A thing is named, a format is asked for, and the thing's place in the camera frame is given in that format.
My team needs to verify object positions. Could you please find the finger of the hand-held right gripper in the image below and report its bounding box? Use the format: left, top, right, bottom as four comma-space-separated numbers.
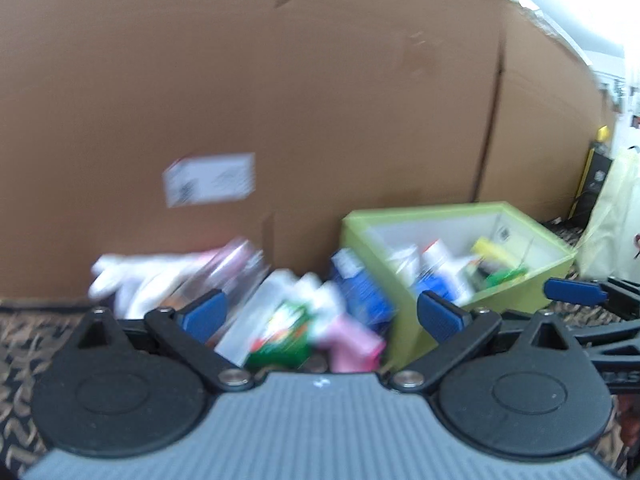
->
567, 317, 640, 363
544, 275, 640, 318

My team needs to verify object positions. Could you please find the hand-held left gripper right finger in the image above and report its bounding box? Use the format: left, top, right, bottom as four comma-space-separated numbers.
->
389, 291, 576, 393

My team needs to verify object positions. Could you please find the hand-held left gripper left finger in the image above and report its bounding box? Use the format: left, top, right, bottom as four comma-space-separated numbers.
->
75, 289, 253, 393

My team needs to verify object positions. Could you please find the green shoe box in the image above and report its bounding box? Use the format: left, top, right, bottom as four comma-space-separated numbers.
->
341, 201, 578, 366

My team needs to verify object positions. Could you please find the blue medicine box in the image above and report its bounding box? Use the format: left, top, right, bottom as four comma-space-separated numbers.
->
327, 247, 398, 338

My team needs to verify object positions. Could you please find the green and white box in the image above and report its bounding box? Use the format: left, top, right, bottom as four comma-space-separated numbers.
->
245, 300, 321, 371

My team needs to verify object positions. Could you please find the clear plastic cup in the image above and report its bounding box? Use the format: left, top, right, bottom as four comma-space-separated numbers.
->
170, 240, 266, 313

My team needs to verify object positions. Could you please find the green plastic item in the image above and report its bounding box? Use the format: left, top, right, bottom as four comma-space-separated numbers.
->
482, 267, 528, 289

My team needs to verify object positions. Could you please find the yellow packet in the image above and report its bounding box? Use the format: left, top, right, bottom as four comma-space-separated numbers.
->
472, 237, 521, 271

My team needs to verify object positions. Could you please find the pale yellow plastic bag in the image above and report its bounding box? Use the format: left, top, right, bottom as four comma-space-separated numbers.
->
577, 145, 640, 281

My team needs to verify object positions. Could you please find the pink plastic object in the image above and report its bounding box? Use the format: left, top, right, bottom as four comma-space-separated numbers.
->
317, 315, 387, 375

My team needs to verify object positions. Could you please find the black and yellow object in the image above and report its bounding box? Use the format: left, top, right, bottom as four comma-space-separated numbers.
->
570, 127, 616, 223

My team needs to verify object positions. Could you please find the white shipping label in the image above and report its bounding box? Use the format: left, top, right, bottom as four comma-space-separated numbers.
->
163, 152, 256, 208

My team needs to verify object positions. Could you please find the black patterned mat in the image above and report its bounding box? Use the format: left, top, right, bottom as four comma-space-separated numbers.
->
0, 225, 640, 480

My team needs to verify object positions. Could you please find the large brown cardboard box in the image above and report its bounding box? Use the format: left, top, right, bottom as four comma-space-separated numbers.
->
0, 0, 618, 311

